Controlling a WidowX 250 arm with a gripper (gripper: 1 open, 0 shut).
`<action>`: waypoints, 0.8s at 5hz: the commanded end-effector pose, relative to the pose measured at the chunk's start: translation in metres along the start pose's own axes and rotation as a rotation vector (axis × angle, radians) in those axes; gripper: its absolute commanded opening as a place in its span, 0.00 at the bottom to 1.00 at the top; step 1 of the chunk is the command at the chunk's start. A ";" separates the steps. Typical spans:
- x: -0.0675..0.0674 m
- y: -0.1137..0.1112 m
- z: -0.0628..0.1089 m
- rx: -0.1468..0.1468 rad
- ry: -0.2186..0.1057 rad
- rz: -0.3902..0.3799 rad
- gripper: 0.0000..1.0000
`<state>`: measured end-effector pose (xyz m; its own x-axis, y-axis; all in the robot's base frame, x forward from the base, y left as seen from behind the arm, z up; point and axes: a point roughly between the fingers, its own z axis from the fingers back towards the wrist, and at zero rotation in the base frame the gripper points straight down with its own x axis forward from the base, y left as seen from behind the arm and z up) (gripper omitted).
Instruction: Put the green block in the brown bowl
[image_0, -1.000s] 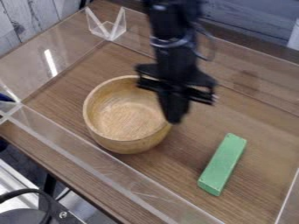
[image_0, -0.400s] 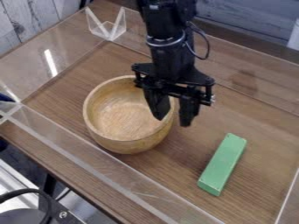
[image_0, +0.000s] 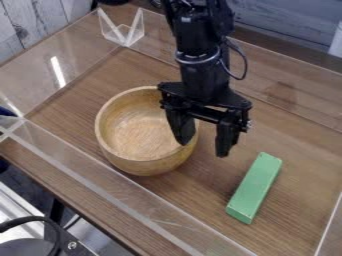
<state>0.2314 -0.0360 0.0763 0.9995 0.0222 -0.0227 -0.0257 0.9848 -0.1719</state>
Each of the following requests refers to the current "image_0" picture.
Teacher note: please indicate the green rectangular block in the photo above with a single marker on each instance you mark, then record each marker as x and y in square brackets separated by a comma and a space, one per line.
[252, 189]

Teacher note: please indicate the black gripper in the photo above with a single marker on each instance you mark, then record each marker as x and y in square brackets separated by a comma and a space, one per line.
[202, 96]

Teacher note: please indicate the black table leg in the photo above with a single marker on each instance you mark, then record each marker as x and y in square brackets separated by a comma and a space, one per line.
[56, 211]

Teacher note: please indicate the light brown wooden bowl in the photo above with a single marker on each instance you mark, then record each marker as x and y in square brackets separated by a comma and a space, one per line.
[134, 135]

